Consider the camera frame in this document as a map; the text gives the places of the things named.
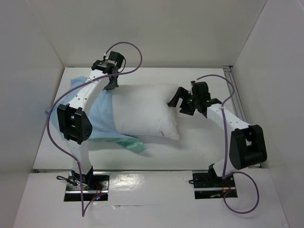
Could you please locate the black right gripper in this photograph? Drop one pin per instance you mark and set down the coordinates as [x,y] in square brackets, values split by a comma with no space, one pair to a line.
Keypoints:
[186,102]

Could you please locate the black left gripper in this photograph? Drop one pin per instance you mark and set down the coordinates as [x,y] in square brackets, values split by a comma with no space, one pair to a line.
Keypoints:
[111,86]

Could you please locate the white pillow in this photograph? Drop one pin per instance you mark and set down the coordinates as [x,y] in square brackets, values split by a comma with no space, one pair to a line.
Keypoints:
[142,110]

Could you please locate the light blue pillowcase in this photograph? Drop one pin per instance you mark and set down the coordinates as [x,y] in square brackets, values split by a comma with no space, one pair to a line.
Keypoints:
[102,119]

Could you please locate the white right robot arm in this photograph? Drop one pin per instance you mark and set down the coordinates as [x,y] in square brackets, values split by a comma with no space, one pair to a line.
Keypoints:
[217,112]

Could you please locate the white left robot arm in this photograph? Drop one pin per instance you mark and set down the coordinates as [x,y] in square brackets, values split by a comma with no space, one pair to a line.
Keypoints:
[73,117]

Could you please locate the aluminium side rail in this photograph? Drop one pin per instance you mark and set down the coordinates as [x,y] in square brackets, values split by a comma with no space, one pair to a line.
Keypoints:
[237,99]

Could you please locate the aluminium table edge rail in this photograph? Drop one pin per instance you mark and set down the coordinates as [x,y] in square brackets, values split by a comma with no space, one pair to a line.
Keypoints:
[112,170]

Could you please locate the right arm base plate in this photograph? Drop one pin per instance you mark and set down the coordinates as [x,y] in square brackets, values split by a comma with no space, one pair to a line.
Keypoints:
[207,188]

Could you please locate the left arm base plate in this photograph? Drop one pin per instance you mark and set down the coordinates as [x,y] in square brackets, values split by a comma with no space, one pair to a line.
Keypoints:
[98,189]

